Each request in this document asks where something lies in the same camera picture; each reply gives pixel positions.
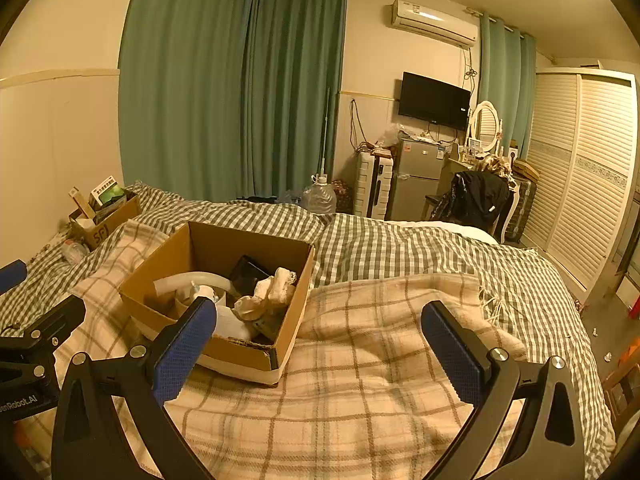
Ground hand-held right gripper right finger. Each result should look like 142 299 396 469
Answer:
420 301 586 480

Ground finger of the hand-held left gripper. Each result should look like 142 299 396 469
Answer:
0 259 29 294
0 294 87 386

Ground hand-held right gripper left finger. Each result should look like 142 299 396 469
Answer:
50 297 218 480

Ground large cardboard box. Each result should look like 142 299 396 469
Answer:
118 221 316 387

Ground white hose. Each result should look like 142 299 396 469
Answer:
152 271 236 301

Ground black pouch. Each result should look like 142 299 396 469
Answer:
229 255 275 295

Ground white cloth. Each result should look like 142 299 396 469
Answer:
234 267 301 321

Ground clear plastic bag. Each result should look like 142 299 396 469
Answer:
61 239 91 265

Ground beige plaid blanket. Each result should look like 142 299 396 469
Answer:
0 220 538 480

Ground small printed cardboard box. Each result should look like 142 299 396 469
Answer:
68 190 142 252

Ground green white carton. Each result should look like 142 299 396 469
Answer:
89 176 128 211

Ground black jacket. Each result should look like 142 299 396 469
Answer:
431 171 510 231

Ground dark chair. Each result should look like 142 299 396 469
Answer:
425 172 516 241

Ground brown suitcase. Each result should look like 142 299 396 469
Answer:
502 172 538 241

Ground wooden chair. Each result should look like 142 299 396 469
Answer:
602 350 640 426

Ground silver fridge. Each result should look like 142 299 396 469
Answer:
385 139 449 222

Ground white suitcase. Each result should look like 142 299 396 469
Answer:
354 152 393 218

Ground dark floral bag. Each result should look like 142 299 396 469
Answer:
331 180 357 211

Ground floral cloth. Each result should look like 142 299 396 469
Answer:
477 155 516 181

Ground clear water jug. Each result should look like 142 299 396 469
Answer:
300 174 337 216

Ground white louvered wardrobe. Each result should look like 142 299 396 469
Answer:
520 67 638 306

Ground plastic bag on fridge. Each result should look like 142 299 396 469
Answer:
378 122 403 147

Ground white oval mirror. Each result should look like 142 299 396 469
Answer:
467 101 502 153

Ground wide green curtain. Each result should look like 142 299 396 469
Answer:
117 0 256 203

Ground metal pole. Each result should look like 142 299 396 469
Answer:
322 87 332 176

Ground narrow green curtain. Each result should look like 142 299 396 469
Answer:
476 10 538 161

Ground white air conditioner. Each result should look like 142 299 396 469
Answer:
385 0 478 50

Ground black wall television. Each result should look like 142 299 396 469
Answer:
398 71 472 131

